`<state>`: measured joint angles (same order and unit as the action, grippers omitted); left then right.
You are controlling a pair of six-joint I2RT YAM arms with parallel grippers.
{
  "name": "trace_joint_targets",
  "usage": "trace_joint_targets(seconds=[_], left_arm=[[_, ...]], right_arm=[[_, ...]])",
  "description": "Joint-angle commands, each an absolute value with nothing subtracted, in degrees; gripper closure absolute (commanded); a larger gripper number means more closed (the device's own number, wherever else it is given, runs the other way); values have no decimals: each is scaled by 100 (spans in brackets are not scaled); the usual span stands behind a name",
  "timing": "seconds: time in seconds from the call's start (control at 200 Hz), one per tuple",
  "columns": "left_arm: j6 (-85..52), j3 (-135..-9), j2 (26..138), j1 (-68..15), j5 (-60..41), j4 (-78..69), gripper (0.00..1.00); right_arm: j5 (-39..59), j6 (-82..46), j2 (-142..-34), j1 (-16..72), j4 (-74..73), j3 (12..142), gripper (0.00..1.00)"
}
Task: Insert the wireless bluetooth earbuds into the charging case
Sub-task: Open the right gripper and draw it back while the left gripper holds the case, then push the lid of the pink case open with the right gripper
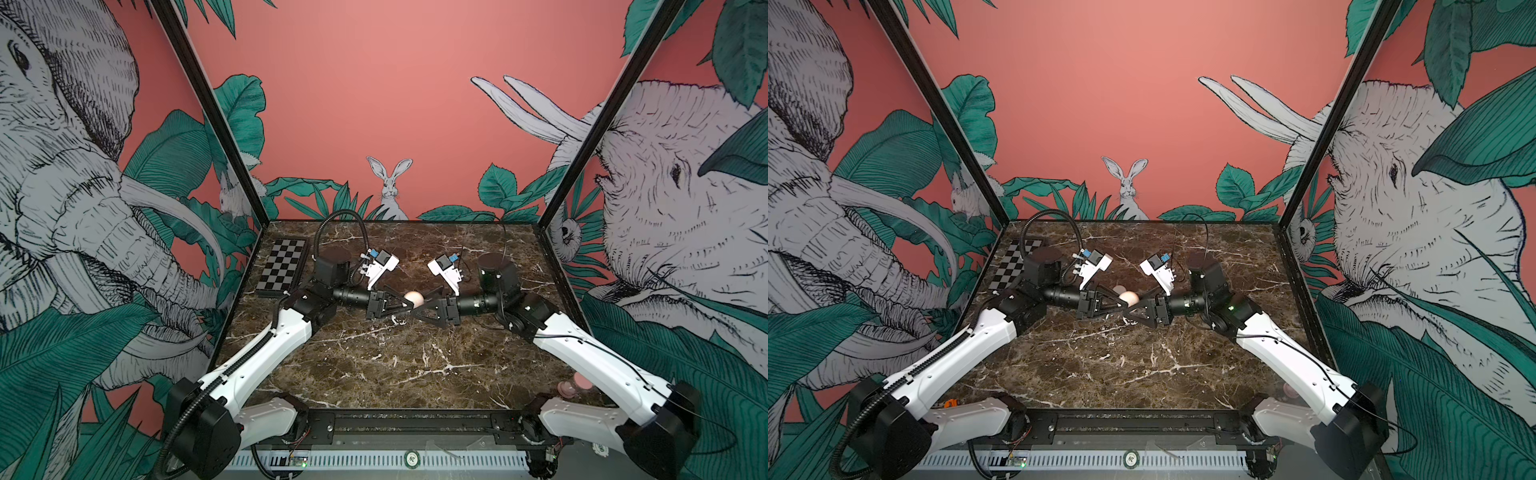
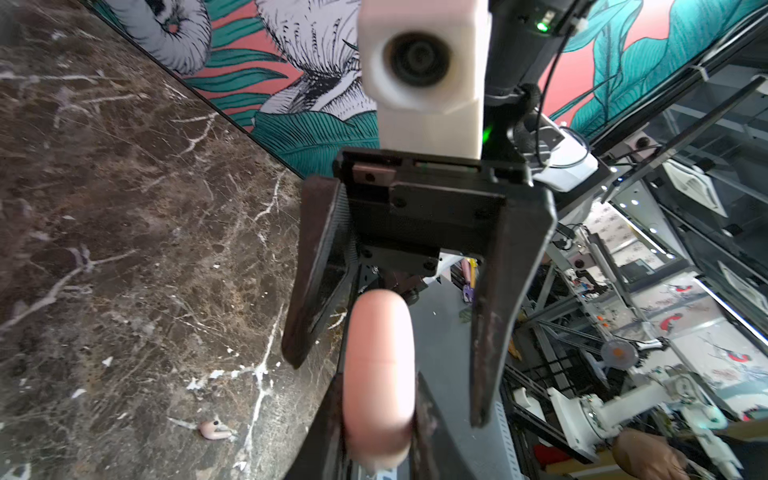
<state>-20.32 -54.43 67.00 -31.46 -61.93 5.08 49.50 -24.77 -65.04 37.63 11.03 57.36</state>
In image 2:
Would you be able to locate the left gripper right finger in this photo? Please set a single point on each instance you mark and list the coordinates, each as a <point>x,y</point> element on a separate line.
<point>433,453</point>

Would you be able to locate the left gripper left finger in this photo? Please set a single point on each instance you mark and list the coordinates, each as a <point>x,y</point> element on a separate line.
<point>323,454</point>

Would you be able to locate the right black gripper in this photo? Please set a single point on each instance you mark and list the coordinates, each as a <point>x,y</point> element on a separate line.
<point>407,209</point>

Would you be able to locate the pink earbuds charging case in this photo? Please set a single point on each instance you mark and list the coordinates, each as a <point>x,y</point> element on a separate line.
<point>379,381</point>

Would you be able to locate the pink earbud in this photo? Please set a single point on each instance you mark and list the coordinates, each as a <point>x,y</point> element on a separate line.
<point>215,430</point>

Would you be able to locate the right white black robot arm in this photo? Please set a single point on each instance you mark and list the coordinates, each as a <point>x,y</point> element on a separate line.
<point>526,42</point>

